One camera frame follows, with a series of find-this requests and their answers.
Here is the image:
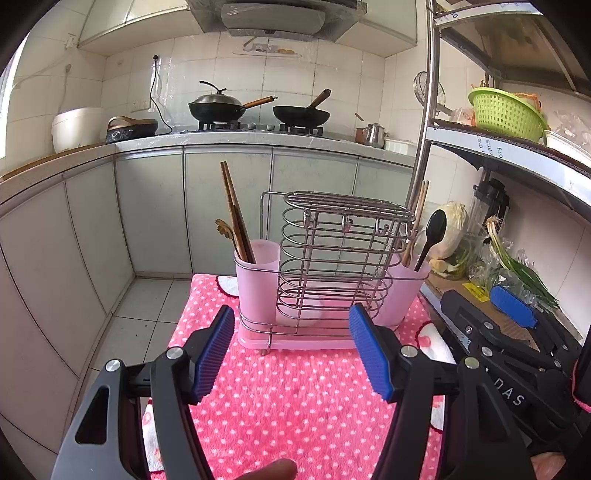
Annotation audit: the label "black power cable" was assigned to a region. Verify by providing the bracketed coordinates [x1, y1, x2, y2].
[150, 54, 174, 135]

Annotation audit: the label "black blender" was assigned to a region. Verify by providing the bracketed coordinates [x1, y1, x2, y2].
[468, 178, 511, 232]

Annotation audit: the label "window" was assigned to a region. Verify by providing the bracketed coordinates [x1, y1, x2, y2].
[0, 41, 17, 160]

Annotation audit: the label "gas stove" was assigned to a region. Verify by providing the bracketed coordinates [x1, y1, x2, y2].
[196, 117, 327, 137]

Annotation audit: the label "grey kitchen base cabinets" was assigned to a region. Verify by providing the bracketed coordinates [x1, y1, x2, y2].
[0, 131, 416, 467]

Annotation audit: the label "pink plastic utensil cup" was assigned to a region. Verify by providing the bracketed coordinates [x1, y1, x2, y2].
[376, 251, 430, 331]
[234, 239, 282, 331]

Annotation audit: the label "pink plastic drip tray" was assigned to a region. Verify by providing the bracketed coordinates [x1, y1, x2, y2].
[238, 318, 400, 351]

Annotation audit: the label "white wall cabinets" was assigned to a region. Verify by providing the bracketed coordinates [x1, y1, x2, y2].
[76, 0, 419, 59]

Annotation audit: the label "white lidded container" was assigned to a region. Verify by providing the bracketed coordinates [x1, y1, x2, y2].
[383, 137, 417, 156]

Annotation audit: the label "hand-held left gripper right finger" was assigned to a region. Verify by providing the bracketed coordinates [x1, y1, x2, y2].
[348, 302, 541, 480]

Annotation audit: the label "range hood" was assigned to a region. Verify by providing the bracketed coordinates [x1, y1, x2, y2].
[187, 0, 368, 45]

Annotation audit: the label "black spoon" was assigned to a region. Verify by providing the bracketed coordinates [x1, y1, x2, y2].
[413, 209, 448, 273]

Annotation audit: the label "black wok without lid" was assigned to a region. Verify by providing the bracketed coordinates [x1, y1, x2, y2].
[272, 89, 332, 128]

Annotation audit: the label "green plastic basket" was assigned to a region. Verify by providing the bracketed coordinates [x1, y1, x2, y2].
[468, 87, 550, 143]

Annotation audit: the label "black wok with lid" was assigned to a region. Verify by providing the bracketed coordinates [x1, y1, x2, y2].
[188, 80, 278, 123]

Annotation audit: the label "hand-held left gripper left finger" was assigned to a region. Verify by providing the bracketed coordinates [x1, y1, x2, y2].
[51, 305, 236, 480]

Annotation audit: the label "metal strainer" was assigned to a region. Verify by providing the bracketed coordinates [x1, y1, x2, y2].
[412, 71, 454, 116]

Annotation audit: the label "steel shelf unit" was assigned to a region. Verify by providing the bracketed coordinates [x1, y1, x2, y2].
[406, 0, 591, 352]

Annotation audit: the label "white shelf liner board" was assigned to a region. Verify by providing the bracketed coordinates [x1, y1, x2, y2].
[425, 124, 591, 186]

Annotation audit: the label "white plastic tray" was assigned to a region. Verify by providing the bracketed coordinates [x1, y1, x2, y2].
[542, 129, 591, 166]

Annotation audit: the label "steel kettle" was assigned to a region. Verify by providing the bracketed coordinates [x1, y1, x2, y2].
[362, 122, 390, 150]

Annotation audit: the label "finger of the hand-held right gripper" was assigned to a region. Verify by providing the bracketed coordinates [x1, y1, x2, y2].
[489, 285, 583, 365]
[441, 292, 555, 365]

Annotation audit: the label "brown cardboard sheet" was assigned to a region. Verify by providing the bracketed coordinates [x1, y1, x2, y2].
[425, 272, 583, 352]

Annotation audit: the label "green scallions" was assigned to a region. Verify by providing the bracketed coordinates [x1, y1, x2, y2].
[485, 216, 560, 310]

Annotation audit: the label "person's left hand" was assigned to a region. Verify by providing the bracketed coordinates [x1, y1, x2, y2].
[240, 459, 299, 480]

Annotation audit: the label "glass wall shelf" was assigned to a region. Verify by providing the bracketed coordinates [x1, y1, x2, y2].
[233, 39, 304, 59]

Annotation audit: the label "metal wire utensil rack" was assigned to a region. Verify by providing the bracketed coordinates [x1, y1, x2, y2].
[238, 191, 419, 356]

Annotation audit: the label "pink polka dot towel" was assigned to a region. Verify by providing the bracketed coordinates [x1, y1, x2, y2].
[141, 272, 458, 480]

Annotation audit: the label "person's right hand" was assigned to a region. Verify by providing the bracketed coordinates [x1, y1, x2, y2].
[531, 453, 570, 480]

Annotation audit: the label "clear plastic container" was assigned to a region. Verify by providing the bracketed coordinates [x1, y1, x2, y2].
[431, 231, 484, 282]

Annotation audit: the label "plastic bag of greens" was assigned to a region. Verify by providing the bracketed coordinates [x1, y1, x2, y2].
[471, 235, 555, 306]

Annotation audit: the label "napa cabbage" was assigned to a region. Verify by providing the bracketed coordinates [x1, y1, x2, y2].
[429, 202, 470, 260]

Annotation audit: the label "black electric pan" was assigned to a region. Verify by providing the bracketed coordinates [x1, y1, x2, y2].
[105, 115, 159, 145]

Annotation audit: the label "white rice cooker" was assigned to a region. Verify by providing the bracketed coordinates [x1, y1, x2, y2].
[52, 107, 106, 154]

